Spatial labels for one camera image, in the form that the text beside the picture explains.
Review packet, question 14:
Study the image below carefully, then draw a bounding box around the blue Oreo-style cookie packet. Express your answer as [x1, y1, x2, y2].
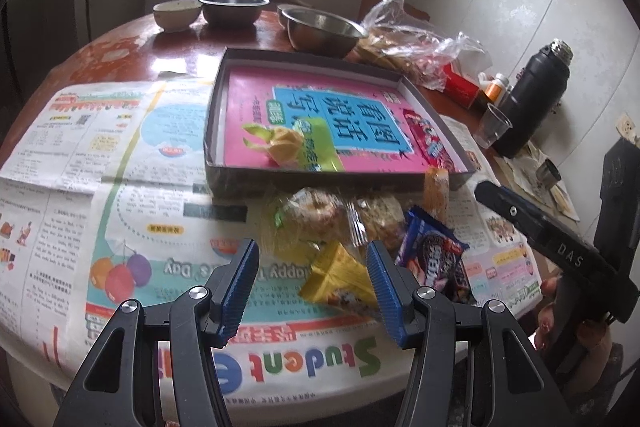
[395, 206, 473, 303]

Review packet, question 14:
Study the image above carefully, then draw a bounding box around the yellow Alpenliebe candy bar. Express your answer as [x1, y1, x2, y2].
[298, 241, 380, 319]

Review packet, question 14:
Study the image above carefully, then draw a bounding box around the orange snack packet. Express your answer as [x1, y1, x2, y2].
[423, 167, 450, 225]

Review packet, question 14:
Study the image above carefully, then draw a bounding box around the red panda snack packet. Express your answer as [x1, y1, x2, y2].
[402, 108, 464, 173]

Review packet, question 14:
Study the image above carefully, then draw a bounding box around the green milk snack packet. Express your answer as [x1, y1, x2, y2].
[243, 117, 344, 172]

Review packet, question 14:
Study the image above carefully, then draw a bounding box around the person's right hand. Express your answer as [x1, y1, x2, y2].
[534, 272, 613, 401]

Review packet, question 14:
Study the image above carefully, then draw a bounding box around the black chair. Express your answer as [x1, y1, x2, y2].
[593, 138, 639, 274]

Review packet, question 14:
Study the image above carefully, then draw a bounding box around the clear cracker packet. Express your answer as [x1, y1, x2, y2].
[352, 194, 406, 253]

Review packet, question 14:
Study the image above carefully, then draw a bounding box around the clear pastry packet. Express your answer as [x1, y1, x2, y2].
[258, 187, 360, 265]

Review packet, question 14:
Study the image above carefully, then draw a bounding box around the small steel thermos cap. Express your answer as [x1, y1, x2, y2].
[535, 158, 562, 191]

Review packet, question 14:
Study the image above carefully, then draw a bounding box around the crumpled white paper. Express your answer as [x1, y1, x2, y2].
[501, 142, 580, 223]

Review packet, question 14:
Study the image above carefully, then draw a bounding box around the English student newspaper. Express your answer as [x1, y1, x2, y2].
[0, 78, 544, 413]

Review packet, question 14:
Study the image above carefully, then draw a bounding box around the grey tray with pink book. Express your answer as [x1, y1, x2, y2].
[203, 49, 475, 198]

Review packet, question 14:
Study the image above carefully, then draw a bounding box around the clear plastic cup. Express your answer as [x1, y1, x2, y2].
[473, 103, 512, 150]

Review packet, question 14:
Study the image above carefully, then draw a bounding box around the black thermos bottle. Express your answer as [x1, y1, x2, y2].
[492, 39, 573, 158]

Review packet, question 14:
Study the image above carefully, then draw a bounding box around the red tissue box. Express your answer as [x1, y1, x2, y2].
[442, 64, 480, 109]

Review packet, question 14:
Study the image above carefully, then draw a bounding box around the orange medicine bottle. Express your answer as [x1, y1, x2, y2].
[484, 72, 510, 105]

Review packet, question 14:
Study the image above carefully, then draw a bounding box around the clear plastic bag with food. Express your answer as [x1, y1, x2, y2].
[355, 0, 492, 92]

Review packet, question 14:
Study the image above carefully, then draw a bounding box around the near steel bowl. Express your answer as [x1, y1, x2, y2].
[281, 6, 369, 58]

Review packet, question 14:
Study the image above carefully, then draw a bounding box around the steel bowl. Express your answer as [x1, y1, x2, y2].
[198, 0, 270, 28]
[281, 6, 369, 58]

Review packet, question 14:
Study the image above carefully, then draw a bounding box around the small white ceramic bowl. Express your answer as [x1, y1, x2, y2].
[153, 0, 202, 32]

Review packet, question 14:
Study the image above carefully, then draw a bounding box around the far steel bowl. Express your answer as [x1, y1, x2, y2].
[198, 0, 270, 28]

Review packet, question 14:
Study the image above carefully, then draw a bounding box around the white wall socket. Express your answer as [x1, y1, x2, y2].
[615, 113, 640, 146]

